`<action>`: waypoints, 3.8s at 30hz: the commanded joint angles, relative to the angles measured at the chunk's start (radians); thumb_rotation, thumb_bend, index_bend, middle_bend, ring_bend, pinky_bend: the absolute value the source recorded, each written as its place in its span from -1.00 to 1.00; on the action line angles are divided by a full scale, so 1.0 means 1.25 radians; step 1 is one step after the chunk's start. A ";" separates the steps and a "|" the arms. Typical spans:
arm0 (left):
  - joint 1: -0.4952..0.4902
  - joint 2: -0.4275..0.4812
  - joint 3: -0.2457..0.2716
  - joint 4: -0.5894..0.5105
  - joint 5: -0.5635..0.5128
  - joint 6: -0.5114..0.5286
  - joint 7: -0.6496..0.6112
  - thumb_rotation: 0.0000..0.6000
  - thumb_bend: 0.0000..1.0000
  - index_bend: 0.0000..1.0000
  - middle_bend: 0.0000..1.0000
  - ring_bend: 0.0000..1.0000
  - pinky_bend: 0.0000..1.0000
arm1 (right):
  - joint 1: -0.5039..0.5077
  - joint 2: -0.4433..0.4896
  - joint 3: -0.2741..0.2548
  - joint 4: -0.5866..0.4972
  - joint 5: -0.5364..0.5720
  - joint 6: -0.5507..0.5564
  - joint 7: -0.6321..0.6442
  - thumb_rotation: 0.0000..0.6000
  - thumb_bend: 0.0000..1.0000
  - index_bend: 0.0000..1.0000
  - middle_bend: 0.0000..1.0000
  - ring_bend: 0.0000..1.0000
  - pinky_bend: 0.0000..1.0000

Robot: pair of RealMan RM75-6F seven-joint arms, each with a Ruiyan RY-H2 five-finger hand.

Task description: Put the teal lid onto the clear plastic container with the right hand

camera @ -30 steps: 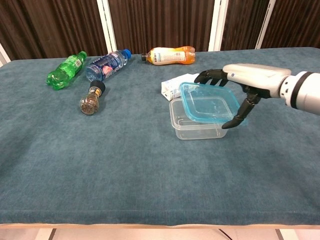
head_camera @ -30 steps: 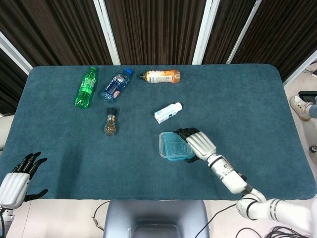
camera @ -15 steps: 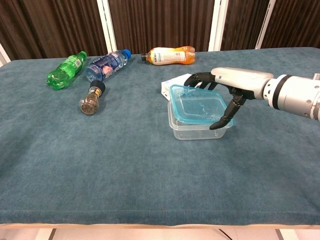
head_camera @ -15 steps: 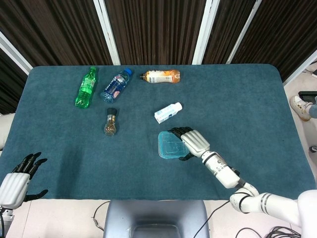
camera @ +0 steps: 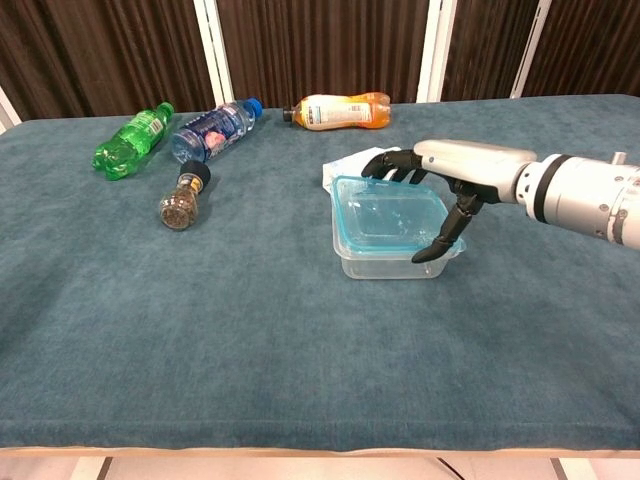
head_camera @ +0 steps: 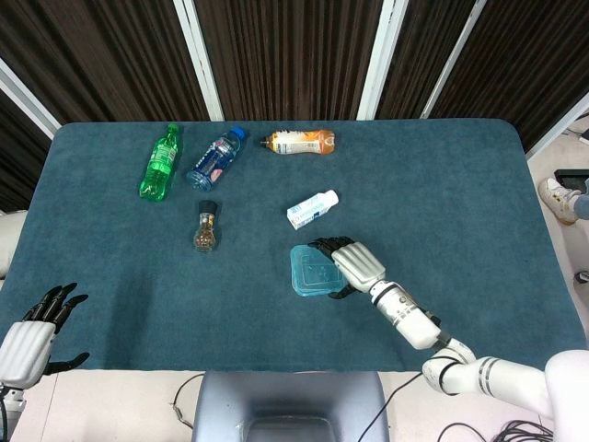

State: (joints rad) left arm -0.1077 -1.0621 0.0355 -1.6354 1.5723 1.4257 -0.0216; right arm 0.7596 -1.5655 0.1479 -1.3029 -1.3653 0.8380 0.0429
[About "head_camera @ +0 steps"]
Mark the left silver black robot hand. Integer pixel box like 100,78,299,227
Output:
0,282,91,388

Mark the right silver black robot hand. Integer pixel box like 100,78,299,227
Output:
306,235,387,301

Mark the teal plastic tray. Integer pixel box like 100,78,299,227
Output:
289,243,350,297

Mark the small white milk bottle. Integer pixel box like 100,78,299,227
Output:
286,189,341,231

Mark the teal velvet tablecloth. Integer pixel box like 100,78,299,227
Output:
0,118,589,373

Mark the orange drink bottle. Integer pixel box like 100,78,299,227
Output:
260,128,337,157

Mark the grey robot torso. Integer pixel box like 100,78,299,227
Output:
191,370,391,442

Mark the glass pepper grinder black cap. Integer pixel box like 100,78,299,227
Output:
191,200,219,253

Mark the blue capped water bottle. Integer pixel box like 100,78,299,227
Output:
185,126,250,192

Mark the dark brown pleated curtain panel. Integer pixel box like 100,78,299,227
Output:
375,0,475,120
432,0,589,152
195,0,384,122
0,0,214,139
0,85,52,211

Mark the white sneaker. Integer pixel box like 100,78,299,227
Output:
537,177,582,226

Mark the green plastic soda bottle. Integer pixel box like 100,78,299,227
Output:
139,122,184,204

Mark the black flat device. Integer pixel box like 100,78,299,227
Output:
553,169,589,191

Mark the white partition frame post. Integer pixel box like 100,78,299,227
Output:
356,0,410,121
0,57,62,139
420,0,489,119
524,90,589,160
172,0,225,122

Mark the black cable bundle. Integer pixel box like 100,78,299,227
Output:
436,416,556,442

